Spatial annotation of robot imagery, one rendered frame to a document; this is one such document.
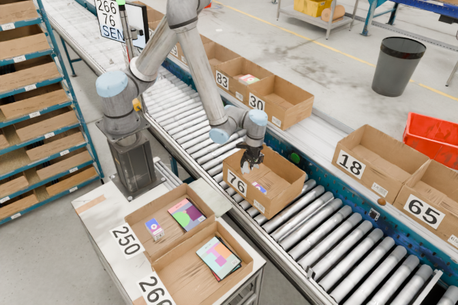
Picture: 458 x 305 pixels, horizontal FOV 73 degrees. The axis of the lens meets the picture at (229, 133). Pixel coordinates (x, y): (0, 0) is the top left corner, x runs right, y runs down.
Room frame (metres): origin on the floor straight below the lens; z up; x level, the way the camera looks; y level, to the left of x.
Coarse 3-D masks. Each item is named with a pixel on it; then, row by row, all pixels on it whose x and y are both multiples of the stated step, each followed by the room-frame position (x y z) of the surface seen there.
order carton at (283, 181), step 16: (224, 160) 1.33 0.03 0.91; (240, 160) 1.41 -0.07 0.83; (272, 160) 1.40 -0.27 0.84; (224, 176) 1.30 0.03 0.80; (240, 176) 1.20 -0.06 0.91; (256, 176) 1.34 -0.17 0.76; (272, 176) 1.35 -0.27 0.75; (288, 176) 1.30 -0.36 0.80; (304, 176) 1.21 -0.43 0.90; (240, 192) 1.20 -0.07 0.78; (256, 192) 1.11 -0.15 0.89; (272, 192) 1.22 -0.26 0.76; (288, 192) 1.12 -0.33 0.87; (256, 208) 1.10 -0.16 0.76; (272, 208) 1.04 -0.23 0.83
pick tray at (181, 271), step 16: (192, 240) 0.86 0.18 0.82; (208, 240) 0.89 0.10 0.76; (224, 240) 0.89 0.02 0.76; (176, 256) 0.79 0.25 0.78; (192, 256) 0.81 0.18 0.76; (240, 256) 0.81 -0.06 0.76; (160, 272) 0.72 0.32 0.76; (176, 272) 0.72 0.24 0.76; (192, 272) 0.72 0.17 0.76; (208, 272) 0.72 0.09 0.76; (240, 272) 0.68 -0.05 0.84; (176, 288) 0.65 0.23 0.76; (192, 288) 0.65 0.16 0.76; (208, 288) 0.65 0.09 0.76; (224, 288) 0.63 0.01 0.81; (176, 304) 0.54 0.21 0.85; (192, 304) 0.58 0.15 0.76; (208, 304) 0.57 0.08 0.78
